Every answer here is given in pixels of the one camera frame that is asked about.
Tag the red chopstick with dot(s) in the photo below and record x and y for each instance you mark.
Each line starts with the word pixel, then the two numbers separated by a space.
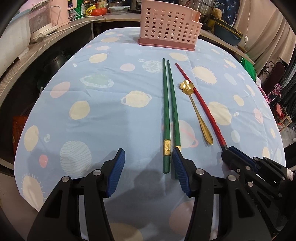
pixel 205 104

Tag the pink perforated utensil basket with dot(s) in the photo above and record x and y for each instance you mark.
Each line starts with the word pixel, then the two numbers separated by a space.
pixel 168 25

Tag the orange packet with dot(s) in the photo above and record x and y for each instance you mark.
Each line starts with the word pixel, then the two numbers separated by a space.
pixel 19 134

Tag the clear glass food container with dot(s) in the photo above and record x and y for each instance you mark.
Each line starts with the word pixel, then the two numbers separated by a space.
pixel 115 8

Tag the white clear-top appliance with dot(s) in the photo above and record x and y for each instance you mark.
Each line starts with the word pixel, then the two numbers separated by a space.
pixel 41 19

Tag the steel steamer pot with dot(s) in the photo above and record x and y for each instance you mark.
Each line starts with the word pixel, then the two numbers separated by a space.
pixel 204 9

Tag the green tin can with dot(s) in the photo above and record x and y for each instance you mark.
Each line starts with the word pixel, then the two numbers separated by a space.
pixel 75 10

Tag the blue and yellow dish stack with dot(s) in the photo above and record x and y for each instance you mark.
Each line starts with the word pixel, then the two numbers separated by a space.
pixel 227 32

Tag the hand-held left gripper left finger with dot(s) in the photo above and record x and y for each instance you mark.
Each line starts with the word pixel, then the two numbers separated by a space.
pixel 115 172

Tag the dark metal chair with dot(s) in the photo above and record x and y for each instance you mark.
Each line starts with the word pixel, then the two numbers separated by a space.
pixel 274 74

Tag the red tomatoes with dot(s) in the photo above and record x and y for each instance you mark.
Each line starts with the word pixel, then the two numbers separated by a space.
pixel 99 11

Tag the blue planet print tablecloth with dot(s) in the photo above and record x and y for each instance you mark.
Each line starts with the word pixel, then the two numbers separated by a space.
pixel 104 111

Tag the beige curtain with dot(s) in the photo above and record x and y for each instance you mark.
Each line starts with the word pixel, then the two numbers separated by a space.
pixel 266 25

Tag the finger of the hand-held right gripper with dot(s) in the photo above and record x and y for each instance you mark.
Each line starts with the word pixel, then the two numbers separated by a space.
pixel 242 155
pixel 232 162

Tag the wooden counter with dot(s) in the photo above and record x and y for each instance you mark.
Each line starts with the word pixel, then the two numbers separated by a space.
pixel 34 52

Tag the gold flower spoon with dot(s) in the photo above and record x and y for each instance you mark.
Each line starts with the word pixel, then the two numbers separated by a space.
pixel 198 113

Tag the green chopstick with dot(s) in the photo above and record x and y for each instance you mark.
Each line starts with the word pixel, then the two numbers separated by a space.
pixel 165 115
pixel 174 111

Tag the pink floral cloth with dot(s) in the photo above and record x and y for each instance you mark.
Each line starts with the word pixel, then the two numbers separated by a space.
pixel 271 92

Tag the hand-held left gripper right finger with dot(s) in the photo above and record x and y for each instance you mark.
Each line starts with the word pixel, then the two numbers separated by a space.
pixel 181 171

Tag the green bag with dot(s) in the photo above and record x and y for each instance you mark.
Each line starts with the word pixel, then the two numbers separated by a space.
pixel 248 67

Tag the pink kitchen appliance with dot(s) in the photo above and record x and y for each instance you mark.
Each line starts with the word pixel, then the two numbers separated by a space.
pixel 60 12

